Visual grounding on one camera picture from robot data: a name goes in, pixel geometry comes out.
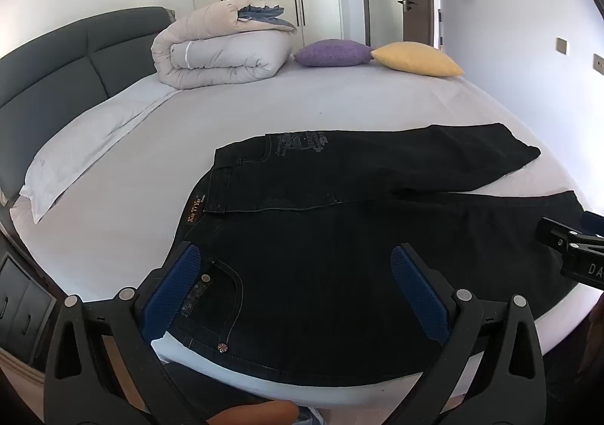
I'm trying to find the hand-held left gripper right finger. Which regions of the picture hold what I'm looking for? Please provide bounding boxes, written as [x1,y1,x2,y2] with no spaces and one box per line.
[391,243,574,425]

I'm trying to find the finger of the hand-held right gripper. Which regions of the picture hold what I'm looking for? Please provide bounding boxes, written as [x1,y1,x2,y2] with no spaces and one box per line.
[536,216,604,257]
[581,212,604,237]

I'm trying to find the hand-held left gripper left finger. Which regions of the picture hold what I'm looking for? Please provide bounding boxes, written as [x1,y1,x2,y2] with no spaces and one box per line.
[42,241,215,425]

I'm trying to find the black jeans pants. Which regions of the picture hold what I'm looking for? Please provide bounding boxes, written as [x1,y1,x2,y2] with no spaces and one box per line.
[150,122,588,388]

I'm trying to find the dark nightstand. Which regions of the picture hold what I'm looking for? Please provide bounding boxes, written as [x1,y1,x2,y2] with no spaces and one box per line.
[0,251,58,370]

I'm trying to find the person's leg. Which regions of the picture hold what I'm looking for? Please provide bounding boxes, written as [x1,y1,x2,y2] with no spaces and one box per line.
[208,400,301,425]

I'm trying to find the white pillow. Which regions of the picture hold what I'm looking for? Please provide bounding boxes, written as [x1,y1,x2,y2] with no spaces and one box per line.
[19,76,184,224]

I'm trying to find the yellow cushion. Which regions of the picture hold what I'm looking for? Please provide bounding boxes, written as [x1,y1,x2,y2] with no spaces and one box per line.
[370,42,465,78]

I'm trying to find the folded beige duvet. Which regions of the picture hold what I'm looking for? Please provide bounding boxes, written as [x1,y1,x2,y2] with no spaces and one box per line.
[151,0,298,90]

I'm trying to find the grey padded headboard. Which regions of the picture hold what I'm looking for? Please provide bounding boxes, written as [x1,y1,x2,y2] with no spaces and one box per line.
[0,6,177,208]

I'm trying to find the purple cushion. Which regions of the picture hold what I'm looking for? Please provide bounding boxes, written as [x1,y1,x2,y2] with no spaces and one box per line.
[293,39,375,68]

